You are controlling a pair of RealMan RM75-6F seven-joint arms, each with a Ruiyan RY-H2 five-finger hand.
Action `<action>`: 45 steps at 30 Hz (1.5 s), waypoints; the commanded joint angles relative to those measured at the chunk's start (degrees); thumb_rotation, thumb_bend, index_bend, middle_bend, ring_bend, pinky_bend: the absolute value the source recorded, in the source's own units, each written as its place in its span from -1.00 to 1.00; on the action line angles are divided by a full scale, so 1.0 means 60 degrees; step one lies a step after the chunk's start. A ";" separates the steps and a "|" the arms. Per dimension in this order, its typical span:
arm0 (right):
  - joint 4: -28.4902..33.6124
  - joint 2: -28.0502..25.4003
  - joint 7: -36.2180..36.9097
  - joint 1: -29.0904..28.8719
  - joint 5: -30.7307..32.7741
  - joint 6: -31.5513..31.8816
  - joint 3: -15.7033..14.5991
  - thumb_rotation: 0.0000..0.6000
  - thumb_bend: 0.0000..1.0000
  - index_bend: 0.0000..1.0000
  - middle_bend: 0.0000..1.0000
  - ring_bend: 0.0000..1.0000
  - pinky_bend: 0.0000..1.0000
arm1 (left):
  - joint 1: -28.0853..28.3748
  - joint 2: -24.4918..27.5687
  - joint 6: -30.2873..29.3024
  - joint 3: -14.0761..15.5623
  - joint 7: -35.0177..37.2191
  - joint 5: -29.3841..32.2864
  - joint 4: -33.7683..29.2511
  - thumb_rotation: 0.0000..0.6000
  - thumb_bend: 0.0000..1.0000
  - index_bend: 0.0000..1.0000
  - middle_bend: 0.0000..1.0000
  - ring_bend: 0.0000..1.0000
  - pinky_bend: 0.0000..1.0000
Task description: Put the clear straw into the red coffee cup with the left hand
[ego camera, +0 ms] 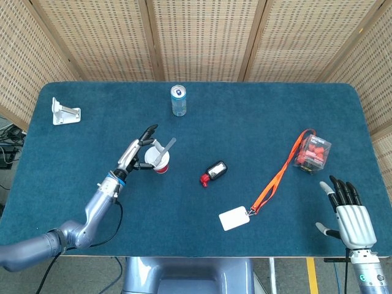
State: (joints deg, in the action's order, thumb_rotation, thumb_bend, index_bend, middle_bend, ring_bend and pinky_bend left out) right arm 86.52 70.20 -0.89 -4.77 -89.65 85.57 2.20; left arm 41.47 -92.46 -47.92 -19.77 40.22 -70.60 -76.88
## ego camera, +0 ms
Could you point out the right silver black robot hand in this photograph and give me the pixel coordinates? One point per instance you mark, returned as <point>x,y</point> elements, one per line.
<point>355,225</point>

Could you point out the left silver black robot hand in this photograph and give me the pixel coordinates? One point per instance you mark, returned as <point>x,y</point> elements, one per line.
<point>130,153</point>

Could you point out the transparent plastic straw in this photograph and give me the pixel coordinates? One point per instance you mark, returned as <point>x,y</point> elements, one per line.
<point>167,149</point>

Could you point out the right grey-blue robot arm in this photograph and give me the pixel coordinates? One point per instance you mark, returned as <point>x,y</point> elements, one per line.
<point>367,275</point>

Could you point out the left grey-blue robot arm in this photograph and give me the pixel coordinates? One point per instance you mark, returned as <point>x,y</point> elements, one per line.
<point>92,214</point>

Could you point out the red paper cup white lid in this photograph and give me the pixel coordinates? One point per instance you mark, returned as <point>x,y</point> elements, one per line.
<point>162,167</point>

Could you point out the black flat bar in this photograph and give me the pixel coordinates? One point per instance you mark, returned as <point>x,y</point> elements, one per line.
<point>333,260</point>

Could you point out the light blue drink can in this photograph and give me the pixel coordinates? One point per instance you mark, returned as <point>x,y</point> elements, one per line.
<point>179,105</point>

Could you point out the white metal phone stand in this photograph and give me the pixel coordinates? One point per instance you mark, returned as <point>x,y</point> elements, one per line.
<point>65,119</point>

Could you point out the clear box red contents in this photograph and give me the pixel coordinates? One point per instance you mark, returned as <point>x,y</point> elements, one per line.
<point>314,154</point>

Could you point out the black bottle red cap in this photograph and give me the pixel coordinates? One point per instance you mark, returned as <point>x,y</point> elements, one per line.
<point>217,170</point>

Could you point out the white table leg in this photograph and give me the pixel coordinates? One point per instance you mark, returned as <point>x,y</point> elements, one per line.
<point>272,275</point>

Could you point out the white badge card holder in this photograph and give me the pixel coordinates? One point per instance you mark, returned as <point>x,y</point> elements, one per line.
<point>233,218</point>

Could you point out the grey-blue robot torso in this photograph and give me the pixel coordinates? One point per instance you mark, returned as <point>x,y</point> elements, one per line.
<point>141,275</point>

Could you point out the blue felt table cover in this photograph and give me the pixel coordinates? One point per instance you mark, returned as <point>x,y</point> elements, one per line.
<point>245,107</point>

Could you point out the woven bamboo folding screen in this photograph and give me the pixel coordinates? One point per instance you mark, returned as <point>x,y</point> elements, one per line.
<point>202,36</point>

